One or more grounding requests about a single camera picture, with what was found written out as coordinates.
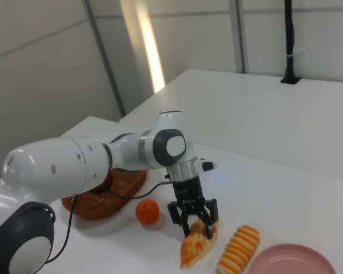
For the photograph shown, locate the pink plate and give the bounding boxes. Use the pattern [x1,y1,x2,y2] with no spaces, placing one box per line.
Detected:
[249,243,337,274]

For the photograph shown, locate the black pole with base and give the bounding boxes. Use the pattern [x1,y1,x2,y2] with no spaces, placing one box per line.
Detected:
[280,0,301,85]

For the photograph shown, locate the braided toy bread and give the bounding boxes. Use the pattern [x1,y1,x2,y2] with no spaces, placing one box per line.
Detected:
[179,218,220,269]

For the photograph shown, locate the toy orange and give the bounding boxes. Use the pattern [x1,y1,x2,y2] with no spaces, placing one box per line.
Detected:
[135,199,161,225]

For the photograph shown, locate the striped toy bread roll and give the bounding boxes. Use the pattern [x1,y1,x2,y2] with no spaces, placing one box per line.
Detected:
[216,224,260,274]

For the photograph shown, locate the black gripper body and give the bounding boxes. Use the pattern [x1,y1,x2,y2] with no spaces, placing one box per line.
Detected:
[171,176,207,215]

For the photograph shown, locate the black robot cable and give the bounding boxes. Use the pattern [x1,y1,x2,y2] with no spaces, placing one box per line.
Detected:
[47,179,177,265]

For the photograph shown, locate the black cable strap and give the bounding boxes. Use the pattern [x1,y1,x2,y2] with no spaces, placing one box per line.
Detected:
[102,142,114,172]

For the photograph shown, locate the brown woven basket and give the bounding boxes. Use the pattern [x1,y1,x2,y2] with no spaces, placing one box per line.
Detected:
[61,168,148,221]

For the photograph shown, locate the white cable tie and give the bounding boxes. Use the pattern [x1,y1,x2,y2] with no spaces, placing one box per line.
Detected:
[285,46,314,58]

